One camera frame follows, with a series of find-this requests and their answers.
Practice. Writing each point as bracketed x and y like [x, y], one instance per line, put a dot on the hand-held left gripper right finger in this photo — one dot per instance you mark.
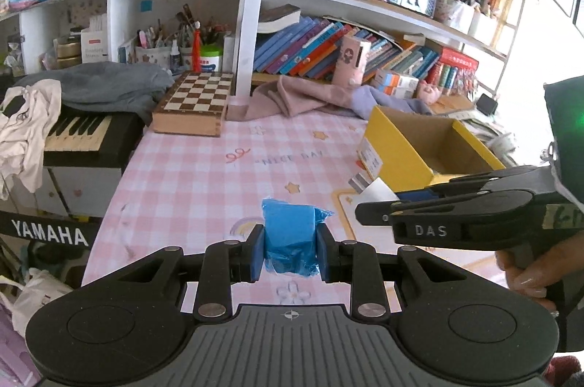
[323, 254]

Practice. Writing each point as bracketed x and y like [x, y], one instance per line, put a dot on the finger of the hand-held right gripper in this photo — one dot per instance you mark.
[492, 179]
[456, 204]

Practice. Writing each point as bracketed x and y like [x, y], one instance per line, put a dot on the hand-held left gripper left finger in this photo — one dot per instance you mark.
[258, 254]

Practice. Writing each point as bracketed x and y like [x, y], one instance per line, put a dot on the blue plastic bag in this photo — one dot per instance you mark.
[289, 232]

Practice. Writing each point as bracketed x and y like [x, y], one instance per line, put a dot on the yellow cardboard box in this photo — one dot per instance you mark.
[397, 145]

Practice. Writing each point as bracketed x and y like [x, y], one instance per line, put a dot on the white pen container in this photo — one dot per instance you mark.
[483, 29]
[456, 17]

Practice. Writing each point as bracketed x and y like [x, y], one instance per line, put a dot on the person's right hand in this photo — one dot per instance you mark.
[529, 282]

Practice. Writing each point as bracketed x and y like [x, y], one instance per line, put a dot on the pile of papers and books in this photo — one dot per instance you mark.
[497, 141]

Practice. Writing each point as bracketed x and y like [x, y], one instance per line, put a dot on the pink checkered tablecloth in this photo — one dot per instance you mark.
[191, 186]

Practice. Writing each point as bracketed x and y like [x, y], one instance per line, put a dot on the pink pig toy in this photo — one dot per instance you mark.
[430, 90]

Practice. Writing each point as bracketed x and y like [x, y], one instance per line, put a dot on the red book box set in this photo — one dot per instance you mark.
[456, 65]

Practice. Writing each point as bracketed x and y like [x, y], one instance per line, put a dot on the orange blue carton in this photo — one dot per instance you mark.
[390, 90]
[399, 78]

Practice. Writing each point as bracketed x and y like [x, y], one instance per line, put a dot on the fuzzy sleeve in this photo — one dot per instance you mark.
[565, 368]

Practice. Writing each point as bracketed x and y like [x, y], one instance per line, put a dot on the pink cloth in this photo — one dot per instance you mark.
[292, 95]

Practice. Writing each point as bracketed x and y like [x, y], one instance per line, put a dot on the wooden chess board box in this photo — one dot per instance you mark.
[196, 104]

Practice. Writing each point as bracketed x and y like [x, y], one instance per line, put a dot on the white storage cabinet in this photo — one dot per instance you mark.
[82, 188]

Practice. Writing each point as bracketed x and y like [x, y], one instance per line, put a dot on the green lid jar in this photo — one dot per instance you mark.
[211, 61]

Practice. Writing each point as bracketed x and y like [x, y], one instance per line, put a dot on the row of books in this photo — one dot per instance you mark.
[301, 49]

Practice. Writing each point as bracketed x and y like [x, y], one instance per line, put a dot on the black keyboard stand bar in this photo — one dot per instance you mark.
[45, 232]

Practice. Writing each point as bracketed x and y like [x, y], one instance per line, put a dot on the red tassel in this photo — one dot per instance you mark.
[197, 49]

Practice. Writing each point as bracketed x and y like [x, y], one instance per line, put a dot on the black piano keyboard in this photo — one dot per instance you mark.
[82, 131]

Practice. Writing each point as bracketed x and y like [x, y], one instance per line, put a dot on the small dark dropper bottle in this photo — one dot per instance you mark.
[174, 56]

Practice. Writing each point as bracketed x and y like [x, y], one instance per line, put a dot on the white plastic bag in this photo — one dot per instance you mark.
[36, 300]

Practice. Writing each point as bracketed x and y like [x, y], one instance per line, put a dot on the grey folded cloth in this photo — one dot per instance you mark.
[105, 86]

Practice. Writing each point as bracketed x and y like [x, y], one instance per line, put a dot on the white pen holder cup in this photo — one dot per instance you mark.
[153, 52]

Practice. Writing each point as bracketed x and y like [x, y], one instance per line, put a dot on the thick black book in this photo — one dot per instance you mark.
[278, 17]

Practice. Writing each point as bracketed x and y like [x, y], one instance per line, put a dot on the white shelf unit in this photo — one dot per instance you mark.
[251, 4]

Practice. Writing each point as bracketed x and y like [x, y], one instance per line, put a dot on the white printed garment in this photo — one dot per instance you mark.
[23, 141]

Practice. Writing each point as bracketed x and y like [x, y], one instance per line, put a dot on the white box red label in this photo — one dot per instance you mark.
[95, 47]

